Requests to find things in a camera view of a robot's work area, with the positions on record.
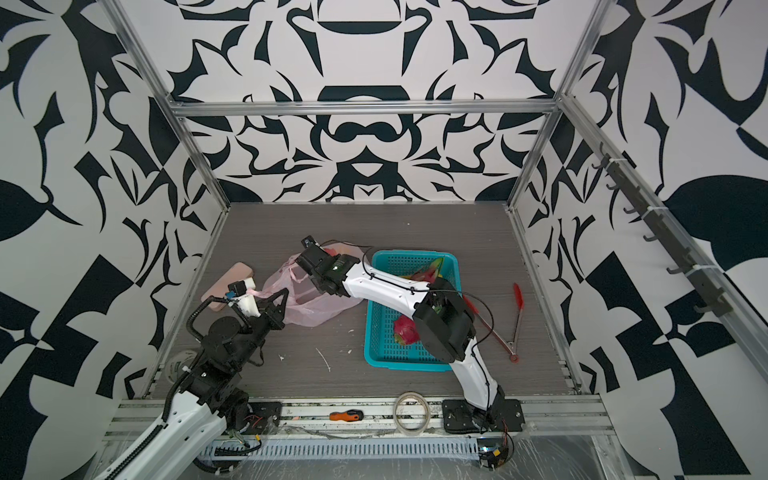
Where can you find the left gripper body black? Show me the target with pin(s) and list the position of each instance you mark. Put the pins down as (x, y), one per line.
(252, 332)

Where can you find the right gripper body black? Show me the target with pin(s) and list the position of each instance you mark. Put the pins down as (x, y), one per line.
(322, 284)

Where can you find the pink plastic bag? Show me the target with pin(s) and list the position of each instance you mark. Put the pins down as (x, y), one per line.
(306, 306)

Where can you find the teal plastic basket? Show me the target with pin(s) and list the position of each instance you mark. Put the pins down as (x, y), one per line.
(381, 350)

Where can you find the red dragon fruit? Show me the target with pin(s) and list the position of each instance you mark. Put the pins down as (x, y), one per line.
(405, 332)
(430, 272)

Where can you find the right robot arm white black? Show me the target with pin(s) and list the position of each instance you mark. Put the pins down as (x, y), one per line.
(443, 319)

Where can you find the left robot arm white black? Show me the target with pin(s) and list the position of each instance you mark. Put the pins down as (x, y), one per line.
(204, 402)

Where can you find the tape roll left side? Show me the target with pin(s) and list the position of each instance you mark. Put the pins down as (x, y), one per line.
(178, 364)

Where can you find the pink case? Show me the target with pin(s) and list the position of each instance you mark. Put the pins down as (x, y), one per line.
(238, 272)

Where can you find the clear tape roll front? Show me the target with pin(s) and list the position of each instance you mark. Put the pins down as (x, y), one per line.
(411, 414)

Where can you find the red kitchen tongs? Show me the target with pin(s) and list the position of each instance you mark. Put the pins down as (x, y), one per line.
(509, 339)

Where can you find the green circuit board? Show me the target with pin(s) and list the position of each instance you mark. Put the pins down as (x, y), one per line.
(493, 453)

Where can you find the black hook rack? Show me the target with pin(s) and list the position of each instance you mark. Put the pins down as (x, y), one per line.
(666, 230)

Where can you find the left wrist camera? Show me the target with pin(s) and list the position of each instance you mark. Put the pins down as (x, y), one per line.
(242, 298)

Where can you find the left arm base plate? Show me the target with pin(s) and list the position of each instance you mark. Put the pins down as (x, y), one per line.
(260, 417)

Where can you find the orange handled screwdriver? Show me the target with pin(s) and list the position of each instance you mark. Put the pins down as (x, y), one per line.
(351, 415)

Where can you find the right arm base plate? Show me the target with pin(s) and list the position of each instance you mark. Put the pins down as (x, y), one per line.
(459, 417)

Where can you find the white cable duct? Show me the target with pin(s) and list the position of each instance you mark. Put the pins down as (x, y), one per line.
(460, 448)

